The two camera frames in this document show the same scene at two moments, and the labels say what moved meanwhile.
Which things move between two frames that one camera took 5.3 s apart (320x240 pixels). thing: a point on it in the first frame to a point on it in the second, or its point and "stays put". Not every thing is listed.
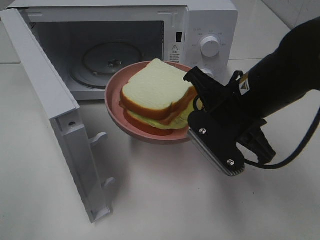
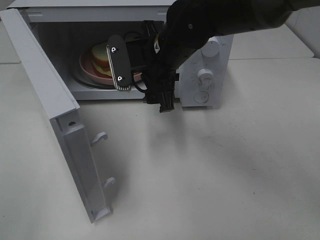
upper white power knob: (210, 47) stays put
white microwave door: (61, 105) stays put
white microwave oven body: (86, 39) stays put
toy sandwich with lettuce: (157, 99) to (101, 60)
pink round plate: (116, 113) to (88, 67)
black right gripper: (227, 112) to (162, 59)
